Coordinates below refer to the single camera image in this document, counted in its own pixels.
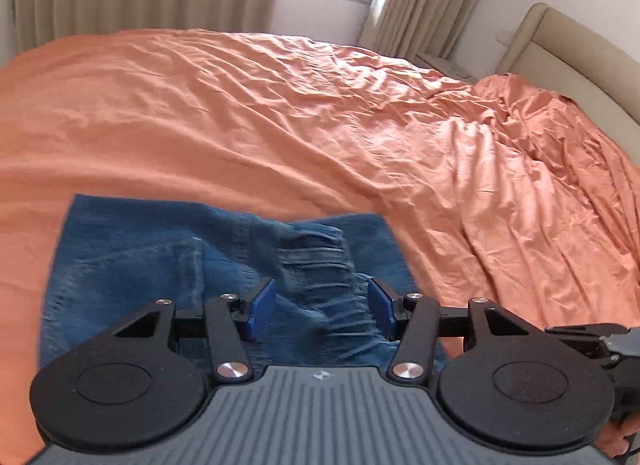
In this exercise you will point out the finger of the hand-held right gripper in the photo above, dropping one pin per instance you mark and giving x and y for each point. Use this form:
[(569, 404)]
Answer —
[(582, 334)]

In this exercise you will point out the white wall plate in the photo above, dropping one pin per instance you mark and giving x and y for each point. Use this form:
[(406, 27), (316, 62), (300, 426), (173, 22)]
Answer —
[(504, 36)]

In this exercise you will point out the beige nightstand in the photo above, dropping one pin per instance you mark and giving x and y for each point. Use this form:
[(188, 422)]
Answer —
[(445, 65)]

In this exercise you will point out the person's right hand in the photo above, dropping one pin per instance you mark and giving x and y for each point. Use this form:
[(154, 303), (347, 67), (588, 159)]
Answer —
[(620, 440)]

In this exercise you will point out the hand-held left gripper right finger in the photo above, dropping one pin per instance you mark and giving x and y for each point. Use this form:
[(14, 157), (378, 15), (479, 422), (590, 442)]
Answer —
[(382, 310)]

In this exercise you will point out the beige bed headboard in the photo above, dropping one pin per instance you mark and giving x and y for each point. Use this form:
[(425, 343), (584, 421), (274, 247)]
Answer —
[(560, 45)]

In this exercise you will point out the orange bed sheet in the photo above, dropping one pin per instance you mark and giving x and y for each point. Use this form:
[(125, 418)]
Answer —
[(300, 120)]

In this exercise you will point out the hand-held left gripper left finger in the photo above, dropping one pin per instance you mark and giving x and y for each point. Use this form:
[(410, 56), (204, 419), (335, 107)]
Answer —
[(260, 310)]

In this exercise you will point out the blue denim pants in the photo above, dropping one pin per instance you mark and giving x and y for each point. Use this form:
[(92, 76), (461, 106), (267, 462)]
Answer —
[(165, 255)]

